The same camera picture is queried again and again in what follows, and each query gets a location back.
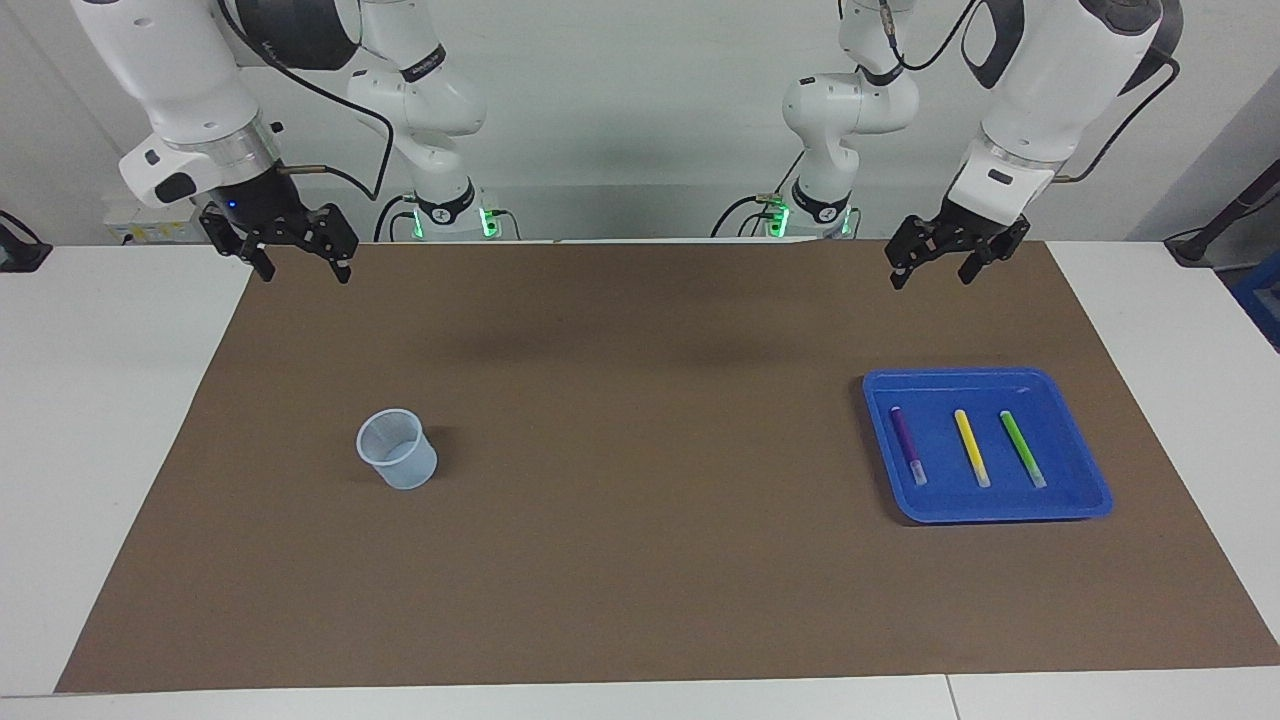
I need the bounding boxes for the purple pen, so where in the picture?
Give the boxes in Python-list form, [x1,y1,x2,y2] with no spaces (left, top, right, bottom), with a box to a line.
[890,405,928,487]

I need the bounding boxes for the yellow pen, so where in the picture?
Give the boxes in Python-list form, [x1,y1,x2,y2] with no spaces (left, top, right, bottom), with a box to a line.
[953,408,992,490]

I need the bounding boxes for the green pen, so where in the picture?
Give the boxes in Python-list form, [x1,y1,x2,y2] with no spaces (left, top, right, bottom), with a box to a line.
[999,409,1048,490]

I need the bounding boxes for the blue plastic tray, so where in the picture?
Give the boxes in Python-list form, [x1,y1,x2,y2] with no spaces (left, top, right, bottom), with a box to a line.
[862,367,1114,525]

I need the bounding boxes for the clear plastic cup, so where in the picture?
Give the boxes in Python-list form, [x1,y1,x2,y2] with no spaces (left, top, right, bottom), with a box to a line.
[356,407,439,491]

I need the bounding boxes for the black stand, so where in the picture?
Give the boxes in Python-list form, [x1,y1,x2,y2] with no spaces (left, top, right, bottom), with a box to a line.
[1165,160,1280,267]

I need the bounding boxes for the blue crate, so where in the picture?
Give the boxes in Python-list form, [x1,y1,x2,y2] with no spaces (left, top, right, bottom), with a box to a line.
[1228,250,1280,353]

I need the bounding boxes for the brown table mat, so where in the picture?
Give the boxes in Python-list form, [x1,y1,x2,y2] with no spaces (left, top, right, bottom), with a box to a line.
[55,240,1280,694]

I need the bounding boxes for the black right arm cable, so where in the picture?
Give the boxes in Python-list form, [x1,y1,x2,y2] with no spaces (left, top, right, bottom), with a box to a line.
[215,0,396,243]

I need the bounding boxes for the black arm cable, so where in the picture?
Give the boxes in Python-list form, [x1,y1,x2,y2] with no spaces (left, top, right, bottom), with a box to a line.
[215,0,396,243]
[880,0,1181,186]

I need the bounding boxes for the black base cable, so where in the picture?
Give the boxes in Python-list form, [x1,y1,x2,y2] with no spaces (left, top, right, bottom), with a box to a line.
[711,195,791,239]

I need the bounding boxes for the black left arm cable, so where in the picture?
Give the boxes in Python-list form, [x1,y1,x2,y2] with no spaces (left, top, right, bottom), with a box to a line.
[880,0,1181,186]

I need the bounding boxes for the black clamp mount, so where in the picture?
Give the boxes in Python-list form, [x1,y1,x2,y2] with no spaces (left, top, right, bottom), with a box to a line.
[0,210,53,273]

